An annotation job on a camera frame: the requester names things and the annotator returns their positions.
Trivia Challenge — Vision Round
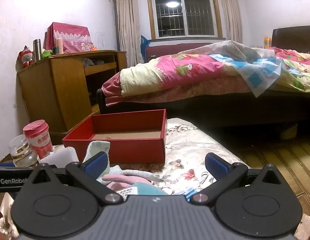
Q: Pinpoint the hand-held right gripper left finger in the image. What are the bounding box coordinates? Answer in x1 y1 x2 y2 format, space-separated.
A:
27 152 123 204

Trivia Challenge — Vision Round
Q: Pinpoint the white plastic container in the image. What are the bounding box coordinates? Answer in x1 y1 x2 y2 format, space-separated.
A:
40 147 80 168

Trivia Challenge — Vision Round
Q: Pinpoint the beige curtain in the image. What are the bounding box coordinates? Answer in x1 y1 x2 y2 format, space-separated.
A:
114 0 143 67
218 0 244 45

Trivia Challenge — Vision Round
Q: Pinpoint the teal soft item with label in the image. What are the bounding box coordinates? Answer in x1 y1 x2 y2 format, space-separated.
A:
116 182 172 197

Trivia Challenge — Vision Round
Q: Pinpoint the blue plastic bag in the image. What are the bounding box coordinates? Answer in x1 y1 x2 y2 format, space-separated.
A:
140 35 152 63

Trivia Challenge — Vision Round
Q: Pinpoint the pink cartoon print quilt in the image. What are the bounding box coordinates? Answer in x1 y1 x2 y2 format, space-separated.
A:
119 40 310 98

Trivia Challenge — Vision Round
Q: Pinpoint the red white doll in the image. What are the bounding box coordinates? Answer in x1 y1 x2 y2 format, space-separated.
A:
17 45 35 68

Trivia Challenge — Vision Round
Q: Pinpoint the white pale green sock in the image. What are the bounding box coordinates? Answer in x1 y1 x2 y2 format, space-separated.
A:
82 141 111 177

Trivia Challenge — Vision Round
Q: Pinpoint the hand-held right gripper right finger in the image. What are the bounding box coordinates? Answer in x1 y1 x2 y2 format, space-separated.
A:
190 152 287 204

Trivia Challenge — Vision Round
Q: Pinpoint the wooden desk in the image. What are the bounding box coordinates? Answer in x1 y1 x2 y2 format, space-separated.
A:
17 50 128 133

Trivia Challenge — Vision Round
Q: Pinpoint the grey clothing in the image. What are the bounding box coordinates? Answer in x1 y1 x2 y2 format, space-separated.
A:
82 57 106 67

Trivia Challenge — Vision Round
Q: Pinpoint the dark pink blanket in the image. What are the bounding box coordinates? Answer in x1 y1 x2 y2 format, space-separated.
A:
101 75 127 107

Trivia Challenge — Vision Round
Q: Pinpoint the pink lidded cup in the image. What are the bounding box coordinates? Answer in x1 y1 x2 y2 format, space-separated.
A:
23 119 54 159

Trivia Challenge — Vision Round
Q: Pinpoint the dark wooden bed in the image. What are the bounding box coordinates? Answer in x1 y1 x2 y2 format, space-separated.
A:
97 26 310 128

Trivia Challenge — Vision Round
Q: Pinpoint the clear glass jar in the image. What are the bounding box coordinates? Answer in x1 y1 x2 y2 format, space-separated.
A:
8 134 40 168

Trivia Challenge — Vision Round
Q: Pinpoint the wooden framed window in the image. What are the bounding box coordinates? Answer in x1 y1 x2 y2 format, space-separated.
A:
146 0 223 40

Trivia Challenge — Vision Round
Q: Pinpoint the pink knit sock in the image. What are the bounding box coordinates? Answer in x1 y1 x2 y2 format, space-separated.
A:
102 173 152 189

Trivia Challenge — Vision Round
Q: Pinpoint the steel thermos flask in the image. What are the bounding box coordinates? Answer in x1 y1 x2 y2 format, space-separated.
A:
33 39 42 62

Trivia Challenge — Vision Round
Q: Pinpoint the blue packet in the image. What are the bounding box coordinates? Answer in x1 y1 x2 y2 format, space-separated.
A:
175 188 198 201

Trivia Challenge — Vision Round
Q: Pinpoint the red cardboard box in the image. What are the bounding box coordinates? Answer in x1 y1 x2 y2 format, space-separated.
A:
62 109 168 164

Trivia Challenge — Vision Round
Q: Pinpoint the maroon sofa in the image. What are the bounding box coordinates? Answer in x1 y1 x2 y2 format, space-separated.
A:
144 42 217 63

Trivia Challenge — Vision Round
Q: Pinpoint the pink floral cloth cover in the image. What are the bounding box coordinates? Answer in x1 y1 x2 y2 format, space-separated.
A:
45 22 95 54

